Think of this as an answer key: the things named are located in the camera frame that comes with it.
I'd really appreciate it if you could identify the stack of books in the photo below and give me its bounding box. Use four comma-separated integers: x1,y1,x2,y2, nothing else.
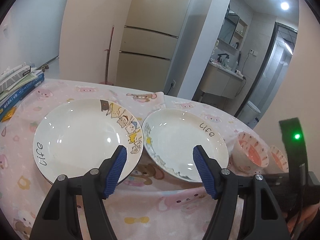
1,64,44,120

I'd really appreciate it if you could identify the person's right hand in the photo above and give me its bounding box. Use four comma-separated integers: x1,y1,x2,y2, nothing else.
287,203,319,233

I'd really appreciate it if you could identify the carrot bowl with rabbit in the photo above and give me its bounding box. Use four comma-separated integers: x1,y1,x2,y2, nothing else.
232,132,269,176

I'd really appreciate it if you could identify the large life white plate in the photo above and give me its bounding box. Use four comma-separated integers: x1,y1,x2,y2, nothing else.
142,108,229,183

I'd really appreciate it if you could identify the white hair dryer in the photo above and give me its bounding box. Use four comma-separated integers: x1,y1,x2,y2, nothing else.
235,69,246,80

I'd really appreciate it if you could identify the bathroom vanity cabinet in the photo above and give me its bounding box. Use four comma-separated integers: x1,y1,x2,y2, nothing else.
199,62,246,99

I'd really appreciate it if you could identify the yellow sachet packet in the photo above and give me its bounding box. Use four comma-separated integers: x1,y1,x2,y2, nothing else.
1,106,17,122

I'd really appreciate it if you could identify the bathroom mirror cabinet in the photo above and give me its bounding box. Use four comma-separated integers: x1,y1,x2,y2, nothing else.
218,8,248,50

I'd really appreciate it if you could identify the pink carrot pattern bowl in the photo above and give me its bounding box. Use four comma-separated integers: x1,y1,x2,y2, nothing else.
265,145,289,174

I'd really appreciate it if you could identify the black faucet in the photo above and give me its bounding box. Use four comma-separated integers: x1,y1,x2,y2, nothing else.
217,53,229,63

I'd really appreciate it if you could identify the beige three-door refrigerator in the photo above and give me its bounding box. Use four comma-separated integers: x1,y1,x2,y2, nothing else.
116,0,190,92

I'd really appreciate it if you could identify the small life white plate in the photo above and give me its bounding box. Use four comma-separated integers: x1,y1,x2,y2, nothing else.
34,146,142,188

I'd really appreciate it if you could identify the pink cartoon tablecloth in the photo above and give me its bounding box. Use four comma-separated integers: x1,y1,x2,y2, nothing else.
0,78,291,240

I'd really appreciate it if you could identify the cartoon characters white plate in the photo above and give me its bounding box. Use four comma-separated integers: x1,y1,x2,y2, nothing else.
33,99,143,183

